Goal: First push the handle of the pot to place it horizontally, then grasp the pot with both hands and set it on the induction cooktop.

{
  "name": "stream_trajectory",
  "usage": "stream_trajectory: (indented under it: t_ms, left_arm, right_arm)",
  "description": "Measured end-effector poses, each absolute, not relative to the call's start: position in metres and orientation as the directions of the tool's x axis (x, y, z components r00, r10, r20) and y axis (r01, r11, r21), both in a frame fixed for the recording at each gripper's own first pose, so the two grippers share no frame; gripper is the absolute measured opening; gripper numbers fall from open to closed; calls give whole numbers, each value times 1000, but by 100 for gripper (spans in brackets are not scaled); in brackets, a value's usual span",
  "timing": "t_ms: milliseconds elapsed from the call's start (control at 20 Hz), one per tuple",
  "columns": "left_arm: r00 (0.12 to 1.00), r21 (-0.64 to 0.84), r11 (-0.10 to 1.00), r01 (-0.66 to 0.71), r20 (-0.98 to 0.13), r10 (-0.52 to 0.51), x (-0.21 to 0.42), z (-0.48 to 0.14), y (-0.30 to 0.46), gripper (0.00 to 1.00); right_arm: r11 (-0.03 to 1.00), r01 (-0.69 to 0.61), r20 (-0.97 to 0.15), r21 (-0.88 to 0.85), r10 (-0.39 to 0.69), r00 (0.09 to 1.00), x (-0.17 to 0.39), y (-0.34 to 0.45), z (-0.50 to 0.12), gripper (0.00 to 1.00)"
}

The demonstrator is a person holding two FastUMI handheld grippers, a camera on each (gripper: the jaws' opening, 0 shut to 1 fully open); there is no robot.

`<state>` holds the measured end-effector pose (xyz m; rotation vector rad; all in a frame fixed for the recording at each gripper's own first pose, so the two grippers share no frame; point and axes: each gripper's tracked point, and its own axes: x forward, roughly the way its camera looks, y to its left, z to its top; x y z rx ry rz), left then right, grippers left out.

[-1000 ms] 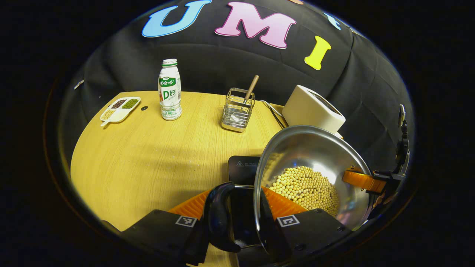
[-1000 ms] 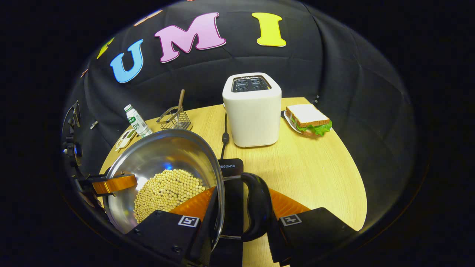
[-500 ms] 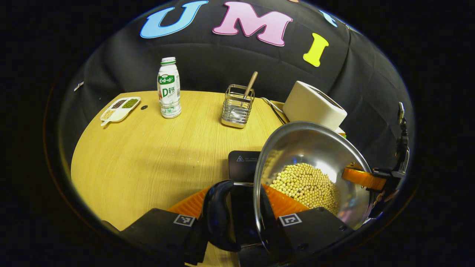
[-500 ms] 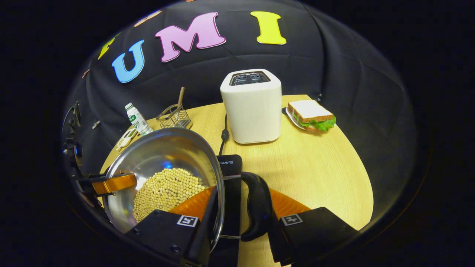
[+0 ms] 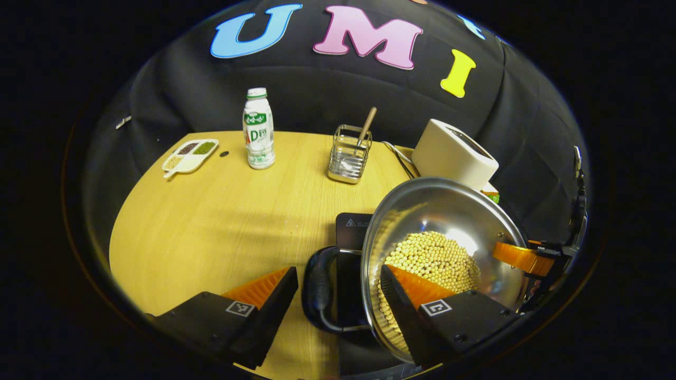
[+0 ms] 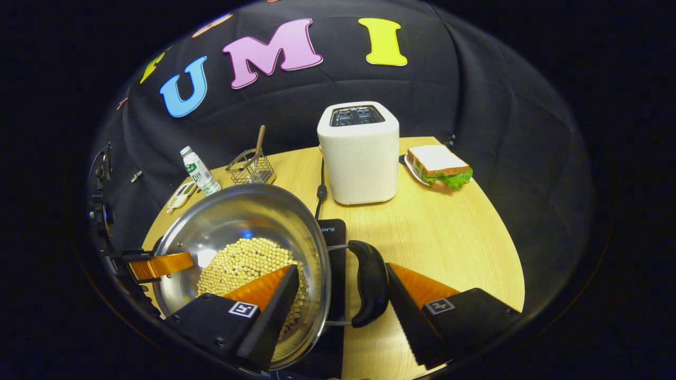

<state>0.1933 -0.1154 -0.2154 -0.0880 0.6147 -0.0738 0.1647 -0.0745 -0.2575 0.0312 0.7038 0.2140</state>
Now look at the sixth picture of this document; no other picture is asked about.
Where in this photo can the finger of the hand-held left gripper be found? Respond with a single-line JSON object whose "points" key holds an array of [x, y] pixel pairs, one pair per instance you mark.
{"points": [[161, 265]]}

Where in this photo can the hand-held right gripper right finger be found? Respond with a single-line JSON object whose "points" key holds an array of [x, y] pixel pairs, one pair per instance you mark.
{"points": [[406, 316]]}

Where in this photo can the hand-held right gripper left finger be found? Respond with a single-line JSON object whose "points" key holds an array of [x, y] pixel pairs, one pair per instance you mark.
{"points": [[274, 316]]}

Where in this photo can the black induction cooktop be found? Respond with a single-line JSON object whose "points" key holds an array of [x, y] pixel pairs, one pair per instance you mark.
{"points": [[335, 285]]}

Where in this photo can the pile of soybeans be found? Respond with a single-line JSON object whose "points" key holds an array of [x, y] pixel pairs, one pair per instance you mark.
{"points": [[243, 264]]}

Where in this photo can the white divided bean dish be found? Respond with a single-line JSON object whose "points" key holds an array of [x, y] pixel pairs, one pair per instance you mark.
{"points": [[182, 196]]}

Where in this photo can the silver cloth clip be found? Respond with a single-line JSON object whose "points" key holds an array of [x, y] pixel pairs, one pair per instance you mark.
{"points": [[136, 176]]}

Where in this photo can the white drink bottle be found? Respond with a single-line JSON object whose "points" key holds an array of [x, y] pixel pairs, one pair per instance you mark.
{"points": [[200, 171]]}

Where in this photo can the white sandwich plate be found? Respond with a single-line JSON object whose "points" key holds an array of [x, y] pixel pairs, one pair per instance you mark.
{"points": [[413, 173]]}

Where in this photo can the sandwich with lettuce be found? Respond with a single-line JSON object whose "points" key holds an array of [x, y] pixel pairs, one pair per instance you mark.
{"points": [[438, 163]]}

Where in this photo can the white toaster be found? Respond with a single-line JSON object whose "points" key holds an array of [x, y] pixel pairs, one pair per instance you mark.
{"points": [[359, 163]]}

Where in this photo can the black backdrop cloth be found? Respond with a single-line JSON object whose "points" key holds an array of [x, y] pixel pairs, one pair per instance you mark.
{"points": [[475, 95]]}

